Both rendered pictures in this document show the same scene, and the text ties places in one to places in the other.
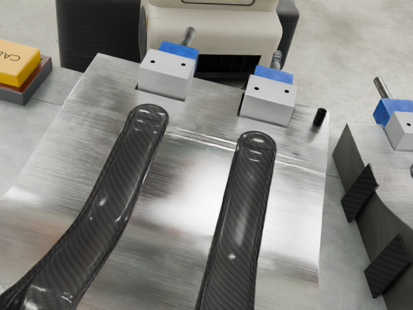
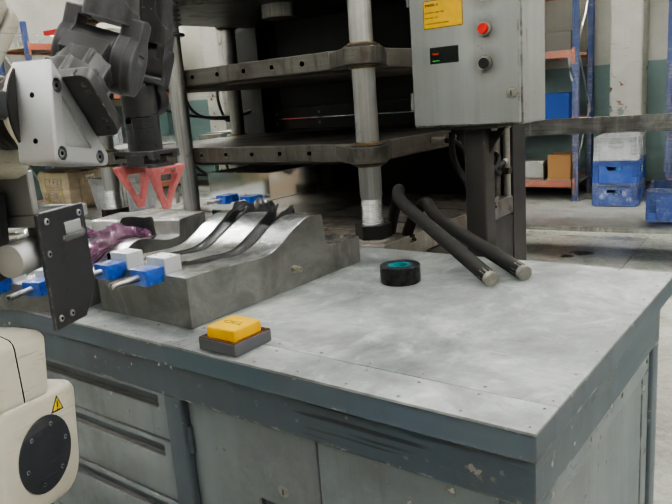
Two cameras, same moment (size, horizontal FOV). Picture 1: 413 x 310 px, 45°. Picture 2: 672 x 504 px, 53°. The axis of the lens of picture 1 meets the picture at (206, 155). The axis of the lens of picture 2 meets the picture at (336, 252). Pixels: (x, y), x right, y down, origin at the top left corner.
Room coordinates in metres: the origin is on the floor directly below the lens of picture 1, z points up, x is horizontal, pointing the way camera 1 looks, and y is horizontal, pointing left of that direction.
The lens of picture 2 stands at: (1.20, 0.96, 1.16)
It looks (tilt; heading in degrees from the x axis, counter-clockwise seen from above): 13 degrees down; 214
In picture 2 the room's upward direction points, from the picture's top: 4 degrees counter-clockwise
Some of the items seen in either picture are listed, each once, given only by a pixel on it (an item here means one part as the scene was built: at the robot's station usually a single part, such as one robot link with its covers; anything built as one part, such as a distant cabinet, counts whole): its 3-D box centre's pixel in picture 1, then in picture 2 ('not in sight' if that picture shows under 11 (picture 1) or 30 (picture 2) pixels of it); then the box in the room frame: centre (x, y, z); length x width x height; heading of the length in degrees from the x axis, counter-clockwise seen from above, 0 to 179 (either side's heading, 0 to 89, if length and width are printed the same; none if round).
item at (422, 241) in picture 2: not in sight; (297, 215); (-0.73, -0.51, 0.76); 1.30 x 0.84 x 0.07; 86
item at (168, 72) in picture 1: (177, 59); (142, 276); (0.46, 0.05, 0.89); 0.13 x 0.05 x 0.05; 176
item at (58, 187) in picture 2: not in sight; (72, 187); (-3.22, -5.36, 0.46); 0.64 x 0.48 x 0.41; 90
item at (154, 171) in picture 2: not in sight; (158, 181); (0.42, 0.08, 1.05); 0.07 x 0.07 x 0.09; 87
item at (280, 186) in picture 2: not in sight; (290, 188); (-0.65, -0.46, 0.87); 0.50 x 0.27 x 0.17; 176
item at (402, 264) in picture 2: not in sight; (400, 272); (0.06, 0.34, 0.82); 0.08 x 0.08 x 0.04
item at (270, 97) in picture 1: (271, 83); (106, 270); (0.45, -0.05, 0.89); 0.13 x 0.05 x 0.05; 176
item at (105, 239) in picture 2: not in sight; (100, 236); (0.25, -0.33, 0.90); 0.26 x 0.18 x 0.08; 13
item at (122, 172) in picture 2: not in sight; (142, 180); (0.42, 0.04, 1.05); 0.07 x 0.07 x 0.09; 87
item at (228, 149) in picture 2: not in sight; (296, 161); (-0.74, -0.49, 0.96); 1.29 x 0.83 x 0.18; 86
